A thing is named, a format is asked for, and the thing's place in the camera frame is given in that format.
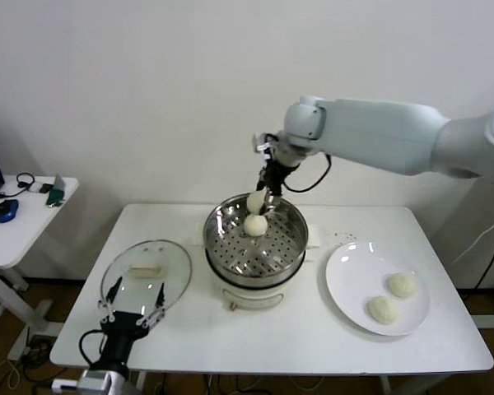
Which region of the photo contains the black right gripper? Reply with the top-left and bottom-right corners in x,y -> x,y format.
256,155 -> 301,216

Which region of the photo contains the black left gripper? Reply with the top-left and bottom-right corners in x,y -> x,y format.
91,276 -> 167,374

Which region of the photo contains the white steamed baozi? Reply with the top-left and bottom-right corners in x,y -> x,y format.
366,295 -> 401,325
385,272 -> 420,300
243,213 -> 268,238
246,189 -> 268,216

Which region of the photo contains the glass pot lid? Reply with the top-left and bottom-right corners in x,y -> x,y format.
100,239 -> 193,321

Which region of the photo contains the stainless steel steamer basket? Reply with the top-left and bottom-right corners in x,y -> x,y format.
193,193 -> 323,286

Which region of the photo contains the white round plate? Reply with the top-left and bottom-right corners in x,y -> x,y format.
324,241 -> 431,337

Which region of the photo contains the green and grey gadget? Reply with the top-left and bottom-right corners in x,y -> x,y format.
45,174 -> 68,209

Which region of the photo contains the white side table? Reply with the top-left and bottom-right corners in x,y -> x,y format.
0,175 -> 82,342

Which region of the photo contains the white floor power strip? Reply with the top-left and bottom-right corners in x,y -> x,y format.
7,344 -> 33,363

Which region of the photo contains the white work table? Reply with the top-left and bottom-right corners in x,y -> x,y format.
49,204 -> 494,395

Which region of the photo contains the blue computer mouse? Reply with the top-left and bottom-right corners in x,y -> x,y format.
0,198 -> 21,224

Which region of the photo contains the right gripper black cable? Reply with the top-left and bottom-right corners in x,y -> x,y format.
283,152 -> 333,194

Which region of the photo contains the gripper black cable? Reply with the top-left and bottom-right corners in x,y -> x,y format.
283,152 -> 333,194
79,328 -> 108,366

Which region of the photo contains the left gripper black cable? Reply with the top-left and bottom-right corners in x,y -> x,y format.
79,328 -> 108,366

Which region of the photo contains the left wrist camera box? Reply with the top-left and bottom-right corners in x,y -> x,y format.
51,369 -> 113,393

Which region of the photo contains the black earphone cable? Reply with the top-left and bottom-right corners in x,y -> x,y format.
0,172 -> 38,203

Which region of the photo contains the white wall cable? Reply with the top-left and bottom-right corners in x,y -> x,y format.
452,207 -> 494,264

